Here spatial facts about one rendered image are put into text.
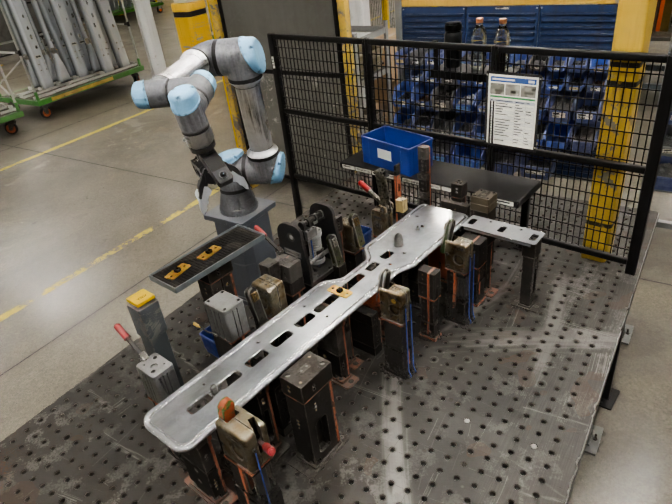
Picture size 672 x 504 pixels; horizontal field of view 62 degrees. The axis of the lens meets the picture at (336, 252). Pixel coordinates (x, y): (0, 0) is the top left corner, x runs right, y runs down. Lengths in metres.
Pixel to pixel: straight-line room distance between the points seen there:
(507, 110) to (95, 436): 1.92
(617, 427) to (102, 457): 2.09
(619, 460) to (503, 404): 0.96
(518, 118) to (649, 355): 1.47
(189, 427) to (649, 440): 2.00
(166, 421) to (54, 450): 0.61
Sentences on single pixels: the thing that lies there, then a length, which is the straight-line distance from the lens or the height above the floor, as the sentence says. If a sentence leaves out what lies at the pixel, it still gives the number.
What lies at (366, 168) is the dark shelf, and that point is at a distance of 2.61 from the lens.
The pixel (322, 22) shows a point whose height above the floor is 1.41.
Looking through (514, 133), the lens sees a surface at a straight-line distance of 2.42.
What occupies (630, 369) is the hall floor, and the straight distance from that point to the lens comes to 3.14.
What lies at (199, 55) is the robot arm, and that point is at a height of 1.71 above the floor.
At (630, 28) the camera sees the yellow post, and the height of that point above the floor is 1.62.
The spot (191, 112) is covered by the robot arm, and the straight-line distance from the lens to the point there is 1.48.
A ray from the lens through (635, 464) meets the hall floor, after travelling 2.74.
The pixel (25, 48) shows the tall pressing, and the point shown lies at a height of 0.87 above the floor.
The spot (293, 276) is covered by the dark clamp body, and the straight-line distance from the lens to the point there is 1.86.
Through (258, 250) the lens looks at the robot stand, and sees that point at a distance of 2.23.
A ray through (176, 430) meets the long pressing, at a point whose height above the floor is 1.00.
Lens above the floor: 2.05
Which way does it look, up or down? 31 degrees down
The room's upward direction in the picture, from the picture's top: 7 degrees counter-clockwise
